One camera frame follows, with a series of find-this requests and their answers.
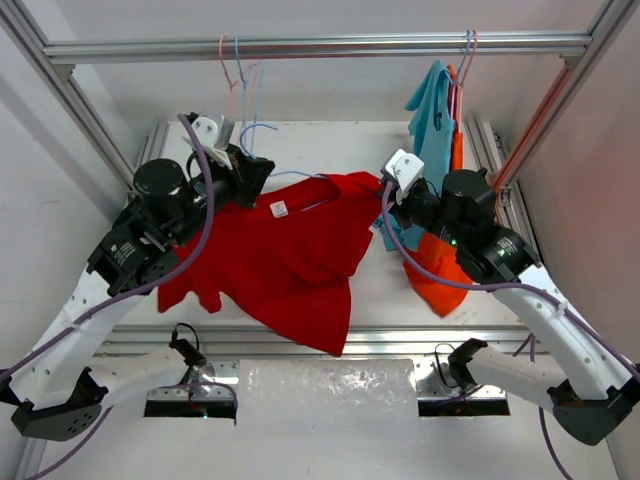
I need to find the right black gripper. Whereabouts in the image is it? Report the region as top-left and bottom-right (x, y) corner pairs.
(377, 181), (467, 250)

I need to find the blue wire hanger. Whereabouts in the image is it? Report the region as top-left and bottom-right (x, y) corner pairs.
(238, 122), (334, 214)
(233, 36), (262, 127)

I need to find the red t shirt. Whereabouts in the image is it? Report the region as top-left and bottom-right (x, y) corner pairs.
(157, 172), (381, 356)

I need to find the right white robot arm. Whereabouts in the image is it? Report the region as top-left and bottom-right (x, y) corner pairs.
(382, 168), (639, 446)

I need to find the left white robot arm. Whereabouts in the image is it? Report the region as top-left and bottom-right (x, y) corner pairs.
(1, 145), (275, 442)

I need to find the orange t shirt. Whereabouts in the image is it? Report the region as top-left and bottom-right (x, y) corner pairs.
(402, 66), (471, 317)

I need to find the light blue t shirt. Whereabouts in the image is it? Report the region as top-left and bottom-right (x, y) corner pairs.
(372, 59), (459, 252)

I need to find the pink hanger holding shirt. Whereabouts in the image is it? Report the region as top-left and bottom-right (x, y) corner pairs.
(454, 29), (479, 127)

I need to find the blue hanger holding shirt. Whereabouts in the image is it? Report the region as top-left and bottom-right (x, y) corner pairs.
(449, 29), (473, 119)

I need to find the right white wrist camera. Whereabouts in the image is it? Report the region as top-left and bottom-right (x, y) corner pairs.
(381, 149), (424, 205)

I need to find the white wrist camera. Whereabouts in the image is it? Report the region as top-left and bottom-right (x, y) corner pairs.
(381, 149), (424, 205)
(190, 115), (235, 170)

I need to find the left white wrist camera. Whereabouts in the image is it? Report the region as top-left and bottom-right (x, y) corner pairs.
(190, 115), (235, 170)

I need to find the aluminium front rail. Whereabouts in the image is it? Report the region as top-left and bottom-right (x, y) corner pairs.
(96, 326), (528, 359)

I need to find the aluminium rail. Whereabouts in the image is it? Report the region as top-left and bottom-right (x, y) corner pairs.
(44, 31), (592, 65)
(96, 326), (528, 359)

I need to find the pink wire hanger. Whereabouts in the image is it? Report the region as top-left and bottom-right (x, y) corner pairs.
(218, 34), (262, 116)

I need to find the orange diagonal frame bar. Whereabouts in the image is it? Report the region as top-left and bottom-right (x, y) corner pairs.
(492, 64), (572, 192)

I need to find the aluminium right frame post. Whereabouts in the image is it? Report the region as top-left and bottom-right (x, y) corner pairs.
(561, 0), (639, 74)

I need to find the aluminium frame post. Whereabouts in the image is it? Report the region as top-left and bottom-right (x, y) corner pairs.
(561, 0), (639, 74)
(1, 1), (134, 191)

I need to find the aluminium top rail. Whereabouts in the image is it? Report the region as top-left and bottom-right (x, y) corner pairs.
(44, 31), (592, 65)

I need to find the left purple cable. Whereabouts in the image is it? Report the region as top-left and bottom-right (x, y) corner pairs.
(0, 113), (239, 480)

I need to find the aluminium left frame post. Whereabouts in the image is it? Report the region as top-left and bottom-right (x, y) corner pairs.
(1, 1), (134, 191)

